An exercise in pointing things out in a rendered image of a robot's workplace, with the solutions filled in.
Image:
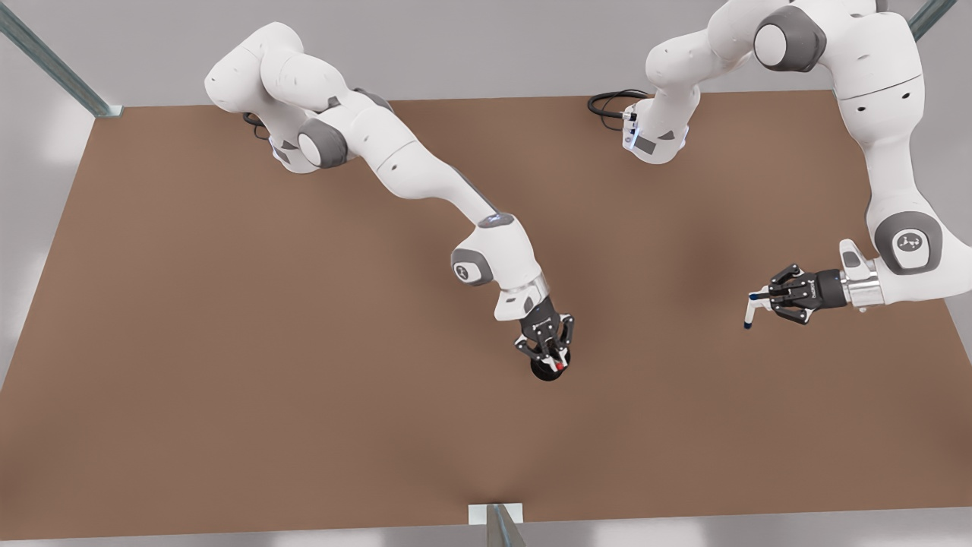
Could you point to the black round cap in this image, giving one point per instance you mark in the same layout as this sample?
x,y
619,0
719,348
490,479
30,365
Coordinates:
x,y
544,372

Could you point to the white pen with blue tip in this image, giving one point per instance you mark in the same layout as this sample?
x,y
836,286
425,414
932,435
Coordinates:
x,y
749,311

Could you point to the silver frame post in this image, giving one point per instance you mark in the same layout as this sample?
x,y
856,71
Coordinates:
x,y
53,64
930,15
497,524

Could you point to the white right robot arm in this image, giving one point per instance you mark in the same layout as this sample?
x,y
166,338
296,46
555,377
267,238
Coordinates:
x,y
425,171

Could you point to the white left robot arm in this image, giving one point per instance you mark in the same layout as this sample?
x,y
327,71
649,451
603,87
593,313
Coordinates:
x,y
885,91

